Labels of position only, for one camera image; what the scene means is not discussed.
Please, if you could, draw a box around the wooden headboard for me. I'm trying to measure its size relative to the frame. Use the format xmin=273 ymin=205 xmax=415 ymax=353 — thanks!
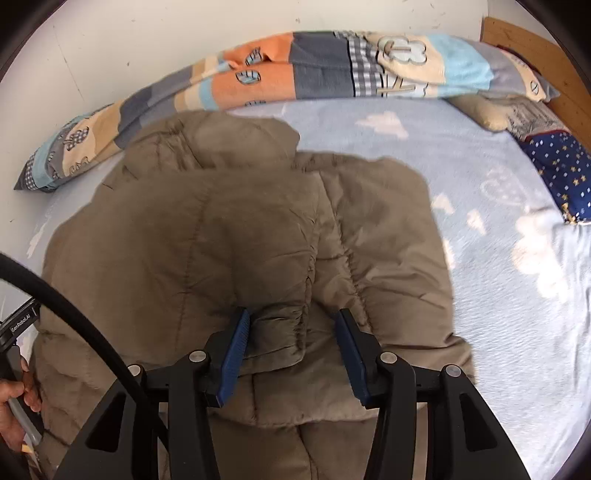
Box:
xmin=480 ymin=17 xmax=591 ymax=153

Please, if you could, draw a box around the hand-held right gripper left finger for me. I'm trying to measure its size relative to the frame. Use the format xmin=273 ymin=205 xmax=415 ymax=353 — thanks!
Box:
xmin=54 ymin=308 xmax=252 ymax=480

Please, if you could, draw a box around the beige printed pillow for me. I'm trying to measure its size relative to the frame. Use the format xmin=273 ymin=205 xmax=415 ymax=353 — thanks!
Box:
xmin=445 ymin=92 xmax=573 ymax=141

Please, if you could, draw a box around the person's left hand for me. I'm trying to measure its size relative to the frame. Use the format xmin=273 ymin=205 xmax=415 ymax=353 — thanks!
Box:
xmin=0 ymin=357 xmax=43 ymax=455

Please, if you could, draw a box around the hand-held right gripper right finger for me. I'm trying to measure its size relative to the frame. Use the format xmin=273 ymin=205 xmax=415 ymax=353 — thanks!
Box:
xmin=335 ymin=309 xmax=532 ymax=480

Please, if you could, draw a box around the black cable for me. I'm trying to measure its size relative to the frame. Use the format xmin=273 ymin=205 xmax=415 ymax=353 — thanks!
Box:
xmin=0 ymin=251 xmax=171 ymax=455

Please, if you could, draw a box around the patchwork printed quilt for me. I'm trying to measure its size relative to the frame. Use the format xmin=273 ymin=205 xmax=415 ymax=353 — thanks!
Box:
xmin=14 ymin=30 xmax=560 ymax=193

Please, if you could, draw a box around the brown puffer jacket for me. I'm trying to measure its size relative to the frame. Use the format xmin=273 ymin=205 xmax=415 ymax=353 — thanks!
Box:
xmin=28 ymin=111 xmax=476 ymax=480

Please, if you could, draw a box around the light blue cloud-print blanket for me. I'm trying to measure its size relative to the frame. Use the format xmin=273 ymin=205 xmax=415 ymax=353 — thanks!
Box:
xmin=0 ymin=95 xmax=591 ymax=480

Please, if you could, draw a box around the navy star-print pillow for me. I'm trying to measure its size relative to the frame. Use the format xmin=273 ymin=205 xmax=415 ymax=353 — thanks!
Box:
xmin=519 ymin=131 xmax=591 ymax=224

